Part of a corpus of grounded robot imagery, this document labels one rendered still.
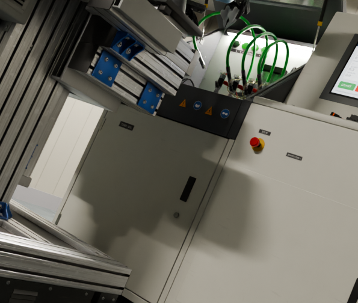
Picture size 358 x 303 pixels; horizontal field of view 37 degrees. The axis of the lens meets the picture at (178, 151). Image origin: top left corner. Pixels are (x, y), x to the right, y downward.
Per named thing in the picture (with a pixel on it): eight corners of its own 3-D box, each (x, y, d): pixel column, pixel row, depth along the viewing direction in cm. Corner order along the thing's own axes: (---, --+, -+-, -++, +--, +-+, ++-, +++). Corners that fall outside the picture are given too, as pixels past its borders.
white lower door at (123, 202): (46, 239, 235) (111, 100, 241) (50, 240, 237) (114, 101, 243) (154, 305, 198) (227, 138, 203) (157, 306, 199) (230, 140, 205)
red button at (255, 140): (245, 145, 195) (250, 133, 195) (249, 149, 198) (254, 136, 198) (257, 149, 192) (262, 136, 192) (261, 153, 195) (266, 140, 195)
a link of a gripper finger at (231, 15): (219, 22, 213) (228, 2, 213) (226, 29, 217) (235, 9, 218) (225, 23, 211) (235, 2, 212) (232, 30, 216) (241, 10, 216)
